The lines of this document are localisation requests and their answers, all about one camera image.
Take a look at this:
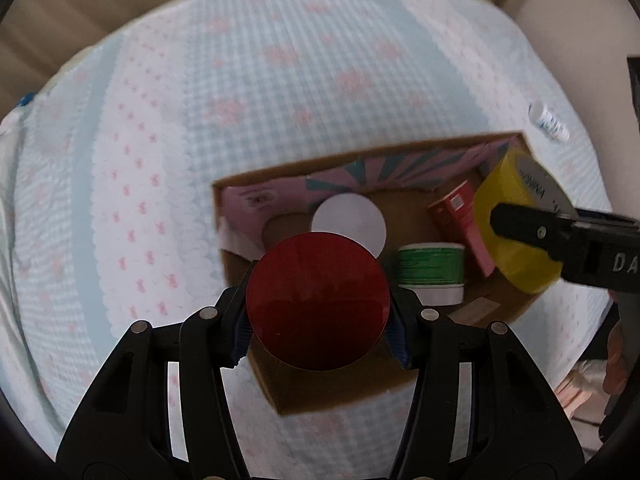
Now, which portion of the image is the checkered floral bed sheet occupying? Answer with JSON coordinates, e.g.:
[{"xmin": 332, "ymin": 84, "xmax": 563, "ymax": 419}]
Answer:
[{"xmin": 1, "ymin": 0, "xmax": 611, "ymax": 456}]

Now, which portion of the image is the green lidded jar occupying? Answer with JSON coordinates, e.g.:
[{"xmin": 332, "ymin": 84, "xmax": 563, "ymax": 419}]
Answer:
[{"xmin": 395, "ymin": 243, "xmax": 464, "ymax": 307}]

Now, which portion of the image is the red lidded jar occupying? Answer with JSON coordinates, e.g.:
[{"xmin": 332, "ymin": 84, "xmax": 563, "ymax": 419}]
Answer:
[{"xmin": 246, "ymin": 232, "xmax": 390, "ymax": 370}]

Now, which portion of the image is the red carton box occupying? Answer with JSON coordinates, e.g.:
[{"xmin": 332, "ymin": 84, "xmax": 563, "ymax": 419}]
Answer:
[{"xmin": 427, "ymin": 180, "xmax": 496, "ymax": 278}]

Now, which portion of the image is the yellow tape roll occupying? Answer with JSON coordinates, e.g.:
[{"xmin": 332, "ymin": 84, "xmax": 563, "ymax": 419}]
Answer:
[{"xmin": 473, "ymin": 150, "xmax": 578, "ymax": 295}]

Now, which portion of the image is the white pill bottle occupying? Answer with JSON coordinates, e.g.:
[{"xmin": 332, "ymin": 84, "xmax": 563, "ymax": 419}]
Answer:
[{"xmin": 528, "ymin": 101, "xmax": 570, "ymax": 143}]

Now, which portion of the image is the white lidded jar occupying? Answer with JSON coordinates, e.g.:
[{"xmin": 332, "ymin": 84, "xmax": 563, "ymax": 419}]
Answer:
[{"xmin": 310, "ymin": 193, "xmax": 386, "ymax": 258}]

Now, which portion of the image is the person right hand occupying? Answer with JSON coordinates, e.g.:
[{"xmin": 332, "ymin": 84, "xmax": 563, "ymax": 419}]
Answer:
[{"xmin": 603, "ymin": 322, "xmax": 628, "ymax": 396}]

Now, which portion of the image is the brown cardboard box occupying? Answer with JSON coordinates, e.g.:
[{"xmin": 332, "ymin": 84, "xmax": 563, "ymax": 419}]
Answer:
[{"xmin": 213, "ymin": 132, "xmax": 541, "ymax": 415}]

